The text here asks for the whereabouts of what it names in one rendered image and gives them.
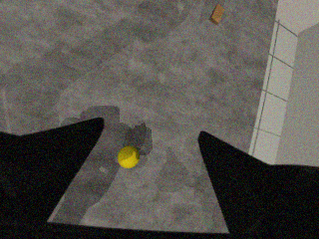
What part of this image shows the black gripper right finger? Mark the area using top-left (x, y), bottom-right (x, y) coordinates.
top-left (198, 131), bottom-right (319, 234)

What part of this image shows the yellow ball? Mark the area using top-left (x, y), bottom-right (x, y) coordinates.
top-left (118, 146), bottom-right (140, 168)

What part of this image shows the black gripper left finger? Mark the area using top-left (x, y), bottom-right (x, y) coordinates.
top-left (0, 118), bottom-right (104, 222)

